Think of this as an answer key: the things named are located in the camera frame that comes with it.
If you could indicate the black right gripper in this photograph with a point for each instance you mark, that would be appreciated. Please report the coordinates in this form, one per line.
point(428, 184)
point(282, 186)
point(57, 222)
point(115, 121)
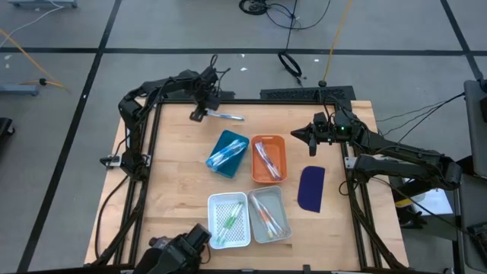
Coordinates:
point(323, 133)

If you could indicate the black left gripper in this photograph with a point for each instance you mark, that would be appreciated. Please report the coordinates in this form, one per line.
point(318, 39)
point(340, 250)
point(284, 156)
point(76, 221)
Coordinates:
point(207, 100)

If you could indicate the blue and white toothbrush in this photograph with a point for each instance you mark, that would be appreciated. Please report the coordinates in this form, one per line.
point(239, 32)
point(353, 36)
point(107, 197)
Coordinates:
point(224, 154)
point(217, 161)
point(230, 148)
point(220, 158)
point(228, 116)
point(234, 151)
point(228, 153)

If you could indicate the orange plastic basket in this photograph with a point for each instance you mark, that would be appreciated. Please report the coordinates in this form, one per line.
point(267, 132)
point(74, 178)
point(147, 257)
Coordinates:
point(279, 152)

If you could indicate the dark blue mat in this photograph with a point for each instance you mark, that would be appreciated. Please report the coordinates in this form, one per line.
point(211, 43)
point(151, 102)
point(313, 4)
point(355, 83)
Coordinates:
point(311, 190)

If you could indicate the grey plastic basket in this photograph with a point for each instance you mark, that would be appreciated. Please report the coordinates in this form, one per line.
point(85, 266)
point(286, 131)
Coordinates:
point(279, 198)

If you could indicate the teal plastic basket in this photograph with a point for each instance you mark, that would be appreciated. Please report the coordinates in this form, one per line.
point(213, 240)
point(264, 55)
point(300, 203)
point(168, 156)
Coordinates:
point(228, 171)

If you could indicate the orange and white toothbrush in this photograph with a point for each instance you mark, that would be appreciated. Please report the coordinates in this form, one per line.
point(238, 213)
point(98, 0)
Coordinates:
point(268, 222)
point(262, 215)

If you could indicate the white perforated plastic basket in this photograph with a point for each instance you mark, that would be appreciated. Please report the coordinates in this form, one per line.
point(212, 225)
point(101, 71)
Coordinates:
point(217, 205)

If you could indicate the green and white toothbrush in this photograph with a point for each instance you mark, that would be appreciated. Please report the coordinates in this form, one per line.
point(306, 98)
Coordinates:
point(228, 222)
point(234, 218)

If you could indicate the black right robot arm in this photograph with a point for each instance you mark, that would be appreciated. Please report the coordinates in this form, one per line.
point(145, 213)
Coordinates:
point(399, 156)

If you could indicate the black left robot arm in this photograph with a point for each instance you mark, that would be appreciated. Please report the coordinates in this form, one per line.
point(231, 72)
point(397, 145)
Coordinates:
point(129, 114)

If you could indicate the black flat box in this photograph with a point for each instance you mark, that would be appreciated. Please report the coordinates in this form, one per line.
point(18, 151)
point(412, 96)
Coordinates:
point(227, 95)

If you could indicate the black vented box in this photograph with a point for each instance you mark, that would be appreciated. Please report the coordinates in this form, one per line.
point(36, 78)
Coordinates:
point(296, 94)

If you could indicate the black metal bar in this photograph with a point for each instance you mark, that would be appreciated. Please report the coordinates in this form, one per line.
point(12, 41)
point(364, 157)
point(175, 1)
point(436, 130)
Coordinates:
point(411, 188)

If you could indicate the yellow tape piece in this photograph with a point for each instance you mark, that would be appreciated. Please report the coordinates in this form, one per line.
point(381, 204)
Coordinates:
point(403, 202)

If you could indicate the black table clamp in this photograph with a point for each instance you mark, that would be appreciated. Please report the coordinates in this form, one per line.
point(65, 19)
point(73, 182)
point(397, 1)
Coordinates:
point(306, 268)

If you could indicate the white panel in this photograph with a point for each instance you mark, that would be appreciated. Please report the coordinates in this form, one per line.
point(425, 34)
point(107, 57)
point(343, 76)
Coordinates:
point(433, 199)

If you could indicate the black jointed device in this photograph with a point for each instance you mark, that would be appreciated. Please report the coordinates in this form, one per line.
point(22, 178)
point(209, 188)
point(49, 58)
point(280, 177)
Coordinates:
point(175, 255)

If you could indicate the grey cart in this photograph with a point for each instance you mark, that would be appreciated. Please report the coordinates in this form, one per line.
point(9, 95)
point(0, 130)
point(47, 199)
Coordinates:
point(477, 133)

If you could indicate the grey desk panel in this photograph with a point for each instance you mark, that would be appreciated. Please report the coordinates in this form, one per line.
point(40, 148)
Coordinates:
point(473, 213)

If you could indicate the grey table foot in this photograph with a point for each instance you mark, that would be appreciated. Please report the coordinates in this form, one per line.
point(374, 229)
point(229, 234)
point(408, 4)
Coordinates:
point(17, 90)
point(42, 4)

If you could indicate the black caster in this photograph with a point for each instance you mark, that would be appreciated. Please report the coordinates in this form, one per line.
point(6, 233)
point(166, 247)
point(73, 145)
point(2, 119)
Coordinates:
point(4, 127)

